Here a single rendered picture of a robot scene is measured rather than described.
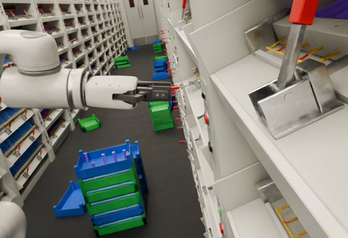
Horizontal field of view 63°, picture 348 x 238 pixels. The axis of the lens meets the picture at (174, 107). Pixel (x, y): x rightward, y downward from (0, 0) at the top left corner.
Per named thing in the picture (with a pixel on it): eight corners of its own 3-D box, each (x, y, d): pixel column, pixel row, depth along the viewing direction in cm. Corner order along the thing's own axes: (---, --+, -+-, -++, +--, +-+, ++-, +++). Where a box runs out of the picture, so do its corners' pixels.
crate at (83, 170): (77, 180, 154) (73, 167, 151) (82, 161, 173) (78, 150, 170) (132, 167, 157) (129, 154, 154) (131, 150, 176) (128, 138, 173)
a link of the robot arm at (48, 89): (75, 59, 61) (80, 98, 65) (11, 57, 60) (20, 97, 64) (63, 73, 54) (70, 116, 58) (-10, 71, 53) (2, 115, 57)
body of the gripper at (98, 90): (89, 99, 66) (139, 100, 67) (78, 114, 56) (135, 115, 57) (88, 67, 63) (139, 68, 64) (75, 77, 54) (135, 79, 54)
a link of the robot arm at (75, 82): (80, 101, 65) (93, 101, 66) (69, 115, 57) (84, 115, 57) (77, 64, 63) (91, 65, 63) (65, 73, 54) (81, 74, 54)
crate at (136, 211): (92, 226, 165) (89, 215, 162) (96, 204, 184) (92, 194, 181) (144, 213, 168) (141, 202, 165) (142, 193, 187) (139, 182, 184)
